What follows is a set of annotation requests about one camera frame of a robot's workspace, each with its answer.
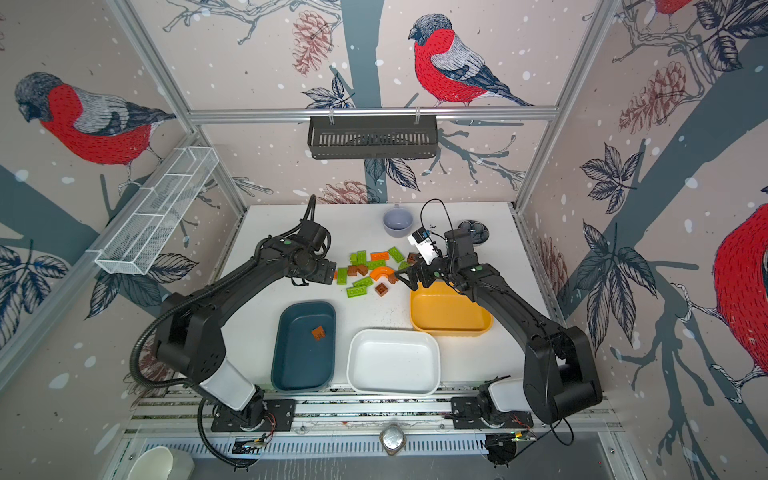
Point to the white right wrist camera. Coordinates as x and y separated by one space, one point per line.
422 241

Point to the lavender plastic cup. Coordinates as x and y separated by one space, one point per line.
397 221

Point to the dark teal rectangular tray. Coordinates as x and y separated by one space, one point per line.
301 363

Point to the white wire mesh basket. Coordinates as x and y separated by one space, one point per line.
162 205

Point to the green long lego brick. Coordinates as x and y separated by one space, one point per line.
354 292

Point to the black hanging wire basket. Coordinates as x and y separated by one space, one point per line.
373 137

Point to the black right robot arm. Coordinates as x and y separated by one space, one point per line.
559 376

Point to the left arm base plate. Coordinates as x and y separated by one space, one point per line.
259 416

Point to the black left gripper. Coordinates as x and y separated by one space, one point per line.
326 273

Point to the white bowl at bottom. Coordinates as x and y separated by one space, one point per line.
162 463

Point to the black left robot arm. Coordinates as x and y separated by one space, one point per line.
188 334

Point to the green lego brick top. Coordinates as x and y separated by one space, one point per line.
396 254

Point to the brown square lego brick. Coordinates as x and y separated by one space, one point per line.
318 333

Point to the orange curved lego arch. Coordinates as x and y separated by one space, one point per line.
383 273

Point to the round silver knob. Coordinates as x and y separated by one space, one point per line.
393 439

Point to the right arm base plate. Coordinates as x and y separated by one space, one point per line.
476 413

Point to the yellow rectangular tray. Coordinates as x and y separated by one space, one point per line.
440 311

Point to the brown lego brick front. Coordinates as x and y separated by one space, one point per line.
381 289

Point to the white rectangular tray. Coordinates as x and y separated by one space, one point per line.
394 362

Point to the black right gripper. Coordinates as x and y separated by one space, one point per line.
415 271

